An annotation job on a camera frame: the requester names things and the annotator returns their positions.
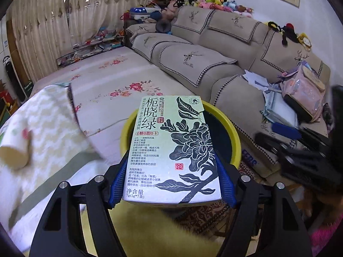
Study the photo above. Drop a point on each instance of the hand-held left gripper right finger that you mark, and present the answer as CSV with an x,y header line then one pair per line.
x,y
227,184

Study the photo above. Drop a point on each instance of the black bin with yellow rim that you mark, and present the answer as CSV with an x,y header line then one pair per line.
x,y
127,139

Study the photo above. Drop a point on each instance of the loose white papers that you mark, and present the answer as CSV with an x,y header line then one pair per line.
x,y
257,80

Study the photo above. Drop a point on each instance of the floral bed sheet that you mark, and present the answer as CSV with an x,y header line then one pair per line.
x,y
107,85

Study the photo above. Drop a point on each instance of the white paper cup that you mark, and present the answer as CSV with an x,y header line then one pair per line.
x,y
13,152

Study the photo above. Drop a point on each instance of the yellow lion plush toy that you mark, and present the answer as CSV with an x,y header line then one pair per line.
x,y
305,41

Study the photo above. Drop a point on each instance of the cream curtain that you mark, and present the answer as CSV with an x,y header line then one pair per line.
x,y
107,5
40,32

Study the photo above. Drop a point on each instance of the pink backpack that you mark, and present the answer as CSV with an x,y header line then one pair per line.
x,y
302,91

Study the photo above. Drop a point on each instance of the white tower fan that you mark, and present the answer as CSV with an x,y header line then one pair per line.
x,y
7,69

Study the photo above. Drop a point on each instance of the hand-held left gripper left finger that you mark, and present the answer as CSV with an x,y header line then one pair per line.
x,y
118,184

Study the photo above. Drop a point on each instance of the patterned rug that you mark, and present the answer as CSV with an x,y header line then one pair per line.
x,y
209,219

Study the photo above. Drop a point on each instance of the pile of toys and books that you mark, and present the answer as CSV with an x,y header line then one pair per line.
x,y
99,41

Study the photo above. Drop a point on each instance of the green floral tea box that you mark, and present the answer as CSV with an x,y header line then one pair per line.
x,y
160,152

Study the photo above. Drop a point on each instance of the grey neck pillow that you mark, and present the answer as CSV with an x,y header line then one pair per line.
x,y
163,26

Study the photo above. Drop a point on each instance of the yellow green patterned tablecloth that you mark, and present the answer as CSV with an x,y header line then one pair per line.
x,y
48,107

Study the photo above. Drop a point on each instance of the black red plush toy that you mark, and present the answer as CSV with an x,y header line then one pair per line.
x,y
288,33

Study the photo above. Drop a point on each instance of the row of plush toys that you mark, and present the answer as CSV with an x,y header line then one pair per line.
x,y
211,1

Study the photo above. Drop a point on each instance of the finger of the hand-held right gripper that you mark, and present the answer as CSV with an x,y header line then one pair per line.
x,y
285,129
294,160

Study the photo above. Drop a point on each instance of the beige sofa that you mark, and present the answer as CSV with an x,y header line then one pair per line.
x,y
187,59

